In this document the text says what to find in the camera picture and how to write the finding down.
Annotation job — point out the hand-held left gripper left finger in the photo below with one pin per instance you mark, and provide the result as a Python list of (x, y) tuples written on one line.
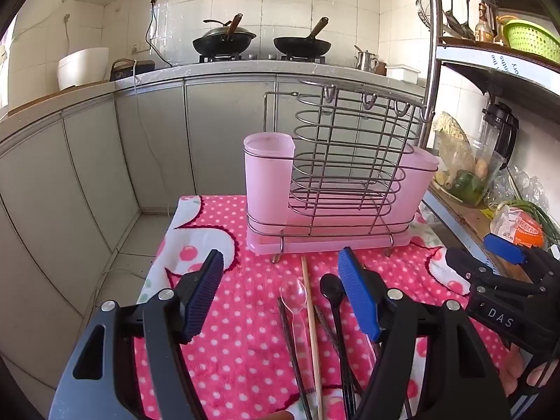
[(203, 293)]

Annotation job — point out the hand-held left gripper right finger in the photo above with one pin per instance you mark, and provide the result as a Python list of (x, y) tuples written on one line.
[(356, 297)]

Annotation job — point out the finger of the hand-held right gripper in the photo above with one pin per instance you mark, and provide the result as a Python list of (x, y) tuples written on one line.
[(503, 247), (463, 262)]

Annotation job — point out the black plastic spoon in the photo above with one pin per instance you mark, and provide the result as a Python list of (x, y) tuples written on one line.
[(331, 288)]

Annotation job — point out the brown wooden chopstick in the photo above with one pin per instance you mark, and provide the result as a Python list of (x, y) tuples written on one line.
[(326, 326)]

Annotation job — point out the light wooden chopstick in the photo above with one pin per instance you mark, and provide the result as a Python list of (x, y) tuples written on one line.
[(311, 337)]

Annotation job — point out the clear plastic spoon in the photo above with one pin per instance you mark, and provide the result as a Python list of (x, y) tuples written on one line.
[(294, 295)]

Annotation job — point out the dark chopstick with gold band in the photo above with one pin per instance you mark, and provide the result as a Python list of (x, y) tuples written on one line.
[(288, 341)]

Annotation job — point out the pink plastic utensil cup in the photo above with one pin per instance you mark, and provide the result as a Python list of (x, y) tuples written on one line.
[(418, 188), (267, 192)]

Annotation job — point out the person's right hand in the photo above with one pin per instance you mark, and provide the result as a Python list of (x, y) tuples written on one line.
[(512, 372)]

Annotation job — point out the orange and white packet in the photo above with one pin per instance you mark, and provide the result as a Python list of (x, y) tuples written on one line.
[(525, 232)]

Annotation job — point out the cardboard shelf liner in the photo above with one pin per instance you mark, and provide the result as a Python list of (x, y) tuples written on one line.
[(463, 218)]

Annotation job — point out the green onions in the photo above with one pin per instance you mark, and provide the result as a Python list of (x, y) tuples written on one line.
[(542, 214)]

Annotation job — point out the pink plastic drip tray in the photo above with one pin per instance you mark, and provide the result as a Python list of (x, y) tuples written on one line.
[(332, 243)]

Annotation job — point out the pink dotted blanket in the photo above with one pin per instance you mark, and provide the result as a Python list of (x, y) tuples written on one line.
[(245, 337)]

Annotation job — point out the clear plastic bag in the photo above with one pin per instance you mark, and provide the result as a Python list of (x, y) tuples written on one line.
[(523, 183)]

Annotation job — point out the green bell pepper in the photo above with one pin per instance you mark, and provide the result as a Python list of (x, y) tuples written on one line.
[(468, 183)]

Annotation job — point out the small potato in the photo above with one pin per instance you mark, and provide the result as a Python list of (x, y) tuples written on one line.
[(481, 168), (442, 178)]

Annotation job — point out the clear glass bowl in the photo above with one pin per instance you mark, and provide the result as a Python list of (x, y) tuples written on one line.
[(490, 164)]

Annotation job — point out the black blender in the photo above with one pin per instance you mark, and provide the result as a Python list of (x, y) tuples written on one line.
[(501, 131)]

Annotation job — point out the napa cabbage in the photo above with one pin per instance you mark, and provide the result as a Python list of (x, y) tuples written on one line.
[(453, 140)]

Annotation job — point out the metal shelf rack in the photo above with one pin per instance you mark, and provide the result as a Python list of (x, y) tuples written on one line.
[(472, 54)]

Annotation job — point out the white lidded container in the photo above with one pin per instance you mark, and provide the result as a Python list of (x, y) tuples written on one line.
[(401, 73)]

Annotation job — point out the green plastic colander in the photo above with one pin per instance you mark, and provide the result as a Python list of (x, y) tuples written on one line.
[(531, 37)]

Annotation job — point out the glass bottle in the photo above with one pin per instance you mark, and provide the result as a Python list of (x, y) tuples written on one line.
[(484, 26)]

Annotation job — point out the steel kettle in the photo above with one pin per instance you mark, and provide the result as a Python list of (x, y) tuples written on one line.
[(365, 61)]

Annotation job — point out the grey kitchen countertop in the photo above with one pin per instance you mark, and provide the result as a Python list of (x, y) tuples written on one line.
[(245, 69)]

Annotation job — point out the hanging black ladles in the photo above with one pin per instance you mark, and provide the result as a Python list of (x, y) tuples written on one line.
[(455, 22)]

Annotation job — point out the dark countertop appliance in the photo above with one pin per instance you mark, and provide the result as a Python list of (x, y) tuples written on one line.
[(131, 70)]

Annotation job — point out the gas stove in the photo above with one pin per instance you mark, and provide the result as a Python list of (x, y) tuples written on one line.
[(262, 57)]

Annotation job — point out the white rice cooker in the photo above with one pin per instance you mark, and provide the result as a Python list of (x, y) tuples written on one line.
[(83, 70)]

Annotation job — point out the black wok with lid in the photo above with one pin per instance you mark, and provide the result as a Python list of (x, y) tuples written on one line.
[(223, 39)]

